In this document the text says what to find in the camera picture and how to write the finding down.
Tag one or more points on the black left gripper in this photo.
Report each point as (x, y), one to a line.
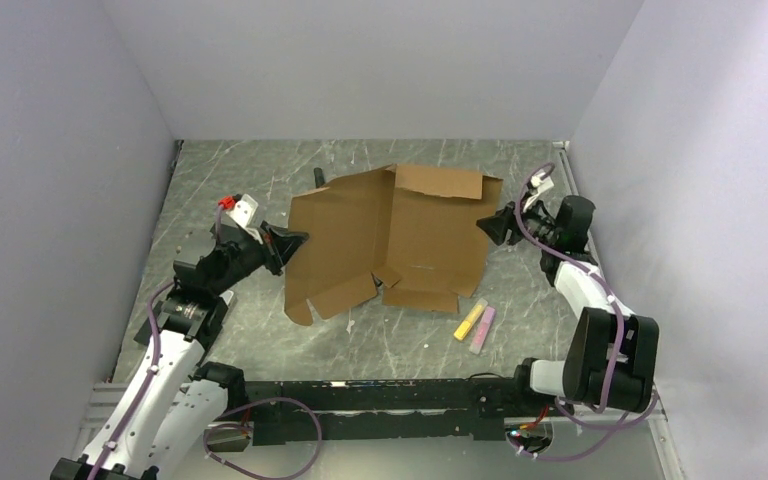
(283, 246)

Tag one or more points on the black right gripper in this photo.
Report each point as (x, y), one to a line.
(527, 206)

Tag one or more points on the brown cardboard box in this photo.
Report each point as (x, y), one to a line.
(405, 233)

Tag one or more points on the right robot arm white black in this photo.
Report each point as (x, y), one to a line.
(612, 355)

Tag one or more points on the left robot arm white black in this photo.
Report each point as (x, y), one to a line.
(176, 393)

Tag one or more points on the pink highlighter marker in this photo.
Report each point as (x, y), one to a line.
(482, 330)

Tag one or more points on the yellow highlighter marker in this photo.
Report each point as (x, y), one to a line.
(470, 320)

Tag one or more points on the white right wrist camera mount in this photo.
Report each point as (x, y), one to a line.
(540, 183)

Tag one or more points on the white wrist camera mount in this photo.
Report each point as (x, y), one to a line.
(243, 210)
(540, 183)

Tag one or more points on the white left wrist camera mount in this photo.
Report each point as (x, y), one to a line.
(243, 210)

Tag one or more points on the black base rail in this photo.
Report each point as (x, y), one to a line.
(479, 407)

